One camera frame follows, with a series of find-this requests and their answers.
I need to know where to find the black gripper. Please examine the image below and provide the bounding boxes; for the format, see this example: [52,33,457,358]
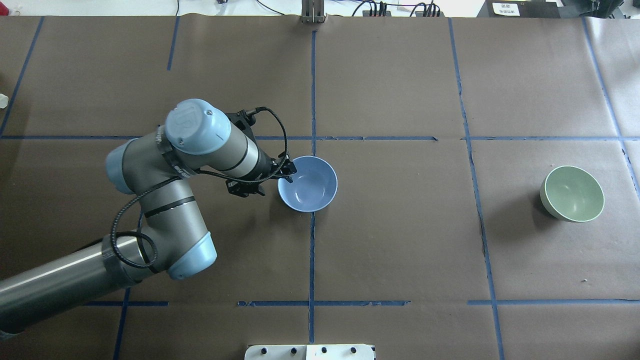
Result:
[257,157,297,183]

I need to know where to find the blue bowl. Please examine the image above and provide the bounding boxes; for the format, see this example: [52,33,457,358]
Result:
[278,155,339,213]

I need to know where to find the green bowl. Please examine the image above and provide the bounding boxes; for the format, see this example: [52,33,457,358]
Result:
[538,165,606,223]

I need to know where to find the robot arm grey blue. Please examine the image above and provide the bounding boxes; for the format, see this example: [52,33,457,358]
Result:
[0,98,297,340]

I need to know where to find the aluminium frame post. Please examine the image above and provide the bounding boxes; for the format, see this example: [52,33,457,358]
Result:
[301,0,326,24]

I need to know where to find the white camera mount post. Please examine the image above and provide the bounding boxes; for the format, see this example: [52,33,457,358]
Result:
[244,343,377,360]

